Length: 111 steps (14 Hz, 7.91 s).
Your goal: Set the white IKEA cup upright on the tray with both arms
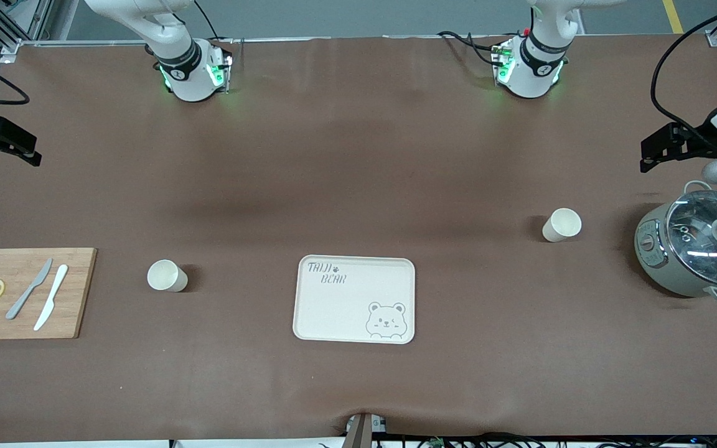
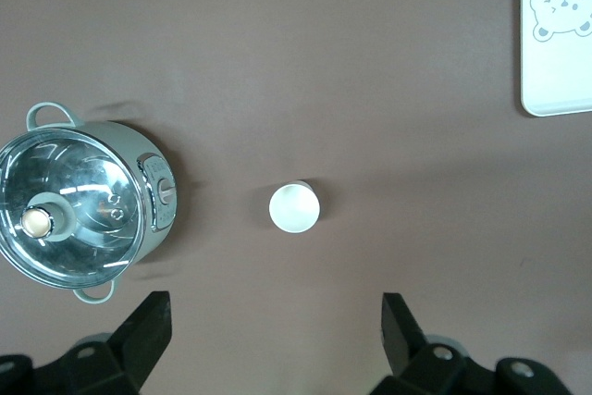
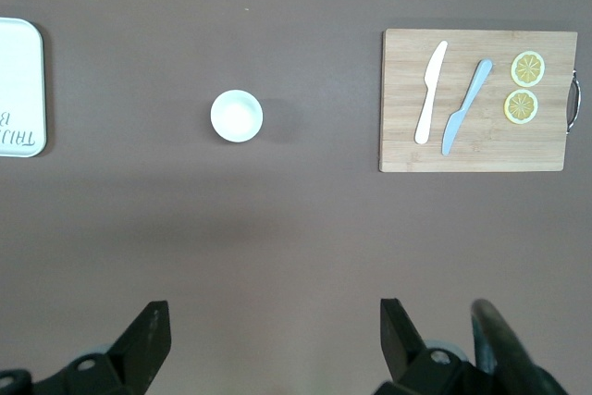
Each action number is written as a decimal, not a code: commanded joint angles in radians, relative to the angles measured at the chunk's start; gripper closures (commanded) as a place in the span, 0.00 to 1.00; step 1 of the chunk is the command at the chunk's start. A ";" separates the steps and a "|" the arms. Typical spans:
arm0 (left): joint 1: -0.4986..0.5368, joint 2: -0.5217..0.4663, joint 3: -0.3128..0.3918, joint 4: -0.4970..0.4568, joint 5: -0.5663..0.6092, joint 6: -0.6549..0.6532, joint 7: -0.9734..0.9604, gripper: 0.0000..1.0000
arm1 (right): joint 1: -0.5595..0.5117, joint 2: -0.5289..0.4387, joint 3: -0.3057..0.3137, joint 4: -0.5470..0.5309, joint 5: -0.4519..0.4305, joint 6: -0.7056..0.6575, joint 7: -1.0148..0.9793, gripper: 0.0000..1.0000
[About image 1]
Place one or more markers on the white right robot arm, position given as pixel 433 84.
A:
pixel 184 81

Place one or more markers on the wooden cutting board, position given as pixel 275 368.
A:
pixel 75 311

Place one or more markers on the glass pot lid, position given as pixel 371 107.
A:
pixel 694 261

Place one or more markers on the brown table mat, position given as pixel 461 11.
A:
pixel 240 186

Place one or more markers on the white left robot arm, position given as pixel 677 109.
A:
pixel 533 68

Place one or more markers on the white plastic knife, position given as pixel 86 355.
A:
pixel 52 295

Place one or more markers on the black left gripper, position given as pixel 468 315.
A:
pixel 700 142

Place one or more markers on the pale green electric pot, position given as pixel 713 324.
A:
pixel 648 267

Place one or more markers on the grey plastic knife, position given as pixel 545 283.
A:
pixel 27 292

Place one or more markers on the cream tray with bear print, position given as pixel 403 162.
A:
pixel 333 311

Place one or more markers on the metal table edge bracket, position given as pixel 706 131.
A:
pixel 358 432

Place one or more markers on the white plastic cup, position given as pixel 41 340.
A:
pixel 561 225
pixel 167 276

